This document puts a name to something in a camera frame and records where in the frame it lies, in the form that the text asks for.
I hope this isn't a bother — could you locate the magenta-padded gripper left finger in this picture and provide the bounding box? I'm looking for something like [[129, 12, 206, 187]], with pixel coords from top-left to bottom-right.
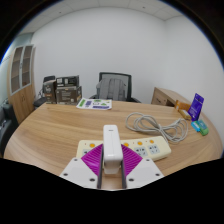
[[59, 143, 105, 190]]

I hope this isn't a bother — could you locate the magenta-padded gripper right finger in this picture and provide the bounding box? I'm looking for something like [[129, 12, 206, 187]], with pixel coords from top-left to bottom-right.
[[120, 143, 165, 190]]

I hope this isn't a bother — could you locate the white charger block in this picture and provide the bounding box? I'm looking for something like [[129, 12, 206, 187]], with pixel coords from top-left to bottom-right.
[[102, 124, 122, 175]]

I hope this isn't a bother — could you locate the cream power strip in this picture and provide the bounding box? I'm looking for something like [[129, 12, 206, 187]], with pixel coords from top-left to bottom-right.
[[75, 135, 172, 163]]

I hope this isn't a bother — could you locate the small blue box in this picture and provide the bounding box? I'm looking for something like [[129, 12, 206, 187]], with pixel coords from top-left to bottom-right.
[[190, 120, 201, 132]]

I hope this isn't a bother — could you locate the small tan box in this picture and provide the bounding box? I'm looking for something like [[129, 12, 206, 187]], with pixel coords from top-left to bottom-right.
[[179, 109, 192, 121]]

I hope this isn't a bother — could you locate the green and purple leaflet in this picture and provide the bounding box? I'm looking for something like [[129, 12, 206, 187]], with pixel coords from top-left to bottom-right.
[[75, 97, 113, 111]]

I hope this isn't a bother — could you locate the green box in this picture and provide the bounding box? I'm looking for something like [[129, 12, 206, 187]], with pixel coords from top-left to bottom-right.
[[196, 119, 210, 137]]

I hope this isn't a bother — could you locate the orange box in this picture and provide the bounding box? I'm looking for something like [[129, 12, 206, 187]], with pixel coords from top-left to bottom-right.
[[174, 99, 192, 113]]

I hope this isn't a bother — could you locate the low wooden side cabinet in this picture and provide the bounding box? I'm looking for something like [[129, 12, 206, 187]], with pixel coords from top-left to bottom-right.
[[150, 86, 191, 109]]

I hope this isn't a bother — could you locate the small black chair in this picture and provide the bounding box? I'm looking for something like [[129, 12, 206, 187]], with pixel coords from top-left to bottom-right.
[[32, 75, 56, 109]]

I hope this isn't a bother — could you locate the purple upright package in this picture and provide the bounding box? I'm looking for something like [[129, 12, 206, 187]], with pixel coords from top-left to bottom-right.
[[187, 92, 205, 122]]

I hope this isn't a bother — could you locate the black leather armchair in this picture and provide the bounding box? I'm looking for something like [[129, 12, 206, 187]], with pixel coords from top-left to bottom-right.
[[0, 102, 19, 158]]

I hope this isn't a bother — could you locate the small dark cardboard box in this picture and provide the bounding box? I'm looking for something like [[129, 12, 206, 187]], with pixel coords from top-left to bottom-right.
[[42, 79, 58, 104]]

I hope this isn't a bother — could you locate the grey backpack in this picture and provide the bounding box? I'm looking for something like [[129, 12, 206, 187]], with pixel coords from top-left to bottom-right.
[[95, 77, 128, 102]]

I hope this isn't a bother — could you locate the black mesh office chair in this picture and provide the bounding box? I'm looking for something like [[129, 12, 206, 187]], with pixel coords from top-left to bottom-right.
[[89, 71, 142, 104]]

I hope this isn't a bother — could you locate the wooden glass-door cabinet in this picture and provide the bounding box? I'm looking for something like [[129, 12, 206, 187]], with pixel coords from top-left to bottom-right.
[[7, 44, 37, 124]]

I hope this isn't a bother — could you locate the grey coiled power cable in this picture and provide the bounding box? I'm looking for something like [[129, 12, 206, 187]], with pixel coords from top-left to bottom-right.
[[125, 111, 190, 144]]

